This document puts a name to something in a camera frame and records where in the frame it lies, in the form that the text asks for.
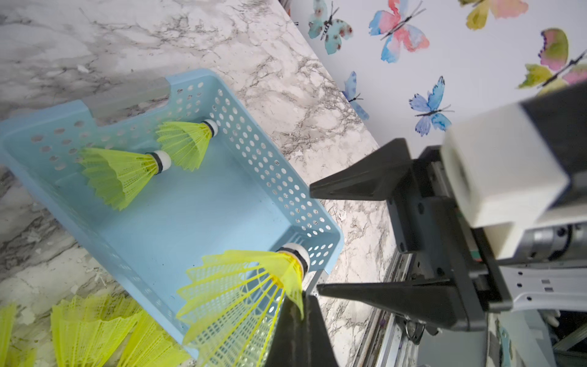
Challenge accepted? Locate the yellow shuttlecock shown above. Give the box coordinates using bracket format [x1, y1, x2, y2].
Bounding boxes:
[80, 148, 172, 211]
[50, 295, 142, 366]
[117, 310, 190, 367]
[156, 119, 219, 171]
[176, 243, 310, 366]
[1, 304, 37, 367]

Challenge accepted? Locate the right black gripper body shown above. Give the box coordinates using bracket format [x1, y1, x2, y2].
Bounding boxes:
[388, 146, 513, 332]

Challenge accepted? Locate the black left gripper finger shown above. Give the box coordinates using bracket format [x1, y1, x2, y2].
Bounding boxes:
[264, 294, 338, 367]

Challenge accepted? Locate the light blue perforated storage box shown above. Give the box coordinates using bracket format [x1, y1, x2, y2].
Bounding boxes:
[1, 69, 344, 340]

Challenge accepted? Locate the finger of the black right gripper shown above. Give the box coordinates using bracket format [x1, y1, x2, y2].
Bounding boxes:
[316, 278, 459, 330]
[310, 139, 412, 201]

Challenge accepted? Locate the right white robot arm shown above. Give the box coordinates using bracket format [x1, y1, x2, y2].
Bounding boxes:
[310, 139, 586, 333]

